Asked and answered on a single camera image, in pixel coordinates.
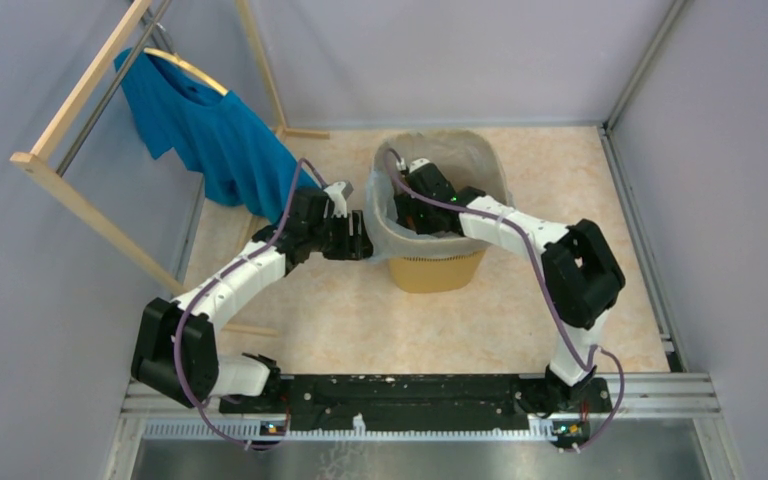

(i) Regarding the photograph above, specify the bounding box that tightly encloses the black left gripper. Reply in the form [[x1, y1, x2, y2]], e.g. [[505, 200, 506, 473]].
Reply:
[[308, 210, 377, 261]]

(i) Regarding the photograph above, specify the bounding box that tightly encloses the yellow mesh trash bin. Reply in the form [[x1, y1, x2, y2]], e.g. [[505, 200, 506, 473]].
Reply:
[[370, 128, 515, 295]]

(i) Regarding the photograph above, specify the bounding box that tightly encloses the light blue trash bag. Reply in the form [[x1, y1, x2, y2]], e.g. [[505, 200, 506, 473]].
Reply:
[[387, 149, 494, 238]]

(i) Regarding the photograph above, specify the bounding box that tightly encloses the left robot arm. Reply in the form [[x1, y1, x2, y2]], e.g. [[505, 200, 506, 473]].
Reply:
[[131, 182, 373, 414]]

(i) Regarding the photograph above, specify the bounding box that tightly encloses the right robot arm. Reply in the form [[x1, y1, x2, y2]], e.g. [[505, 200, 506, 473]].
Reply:
[[387, 159, 626, 417]]

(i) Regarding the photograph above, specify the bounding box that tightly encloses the blue t-shirt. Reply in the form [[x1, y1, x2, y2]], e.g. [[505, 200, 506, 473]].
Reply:
[[121, 53, 317, 222]]

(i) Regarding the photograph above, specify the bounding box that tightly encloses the wooden clothes hanger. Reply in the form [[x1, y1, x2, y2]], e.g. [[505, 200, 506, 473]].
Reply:
[[143, 47, 229, 96]]

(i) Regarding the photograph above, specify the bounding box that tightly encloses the wooden clothes rack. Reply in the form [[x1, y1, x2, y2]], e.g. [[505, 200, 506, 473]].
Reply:
[[10, 0, 331, 339]]

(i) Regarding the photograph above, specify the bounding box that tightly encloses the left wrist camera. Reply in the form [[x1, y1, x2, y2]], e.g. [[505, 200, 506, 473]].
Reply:
[[323, 181, 353, 218]]

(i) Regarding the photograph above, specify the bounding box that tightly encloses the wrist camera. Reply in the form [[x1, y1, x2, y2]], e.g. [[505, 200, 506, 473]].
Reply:
[[396, 158, 431, 176], [323, 181, 353, 218]]

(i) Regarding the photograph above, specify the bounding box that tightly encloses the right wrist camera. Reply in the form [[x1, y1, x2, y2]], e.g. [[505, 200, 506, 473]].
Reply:
[[396, 158, 431, 176]]

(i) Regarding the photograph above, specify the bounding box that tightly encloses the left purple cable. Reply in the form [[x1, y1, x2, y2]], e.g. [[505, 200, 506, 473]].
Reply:
[[171, 157, 329, 453]]

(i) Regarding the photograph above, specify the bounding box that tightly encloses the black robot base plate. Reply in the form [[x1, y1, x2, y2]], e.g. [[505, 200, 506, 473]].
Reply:
[[219, 374, 613, 432]]

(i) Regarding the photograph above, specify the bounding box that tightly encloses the aluminium frame rail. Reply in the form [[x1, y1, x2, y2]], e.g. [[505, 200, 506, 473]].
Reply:
[[122, 373, 721, 443]]

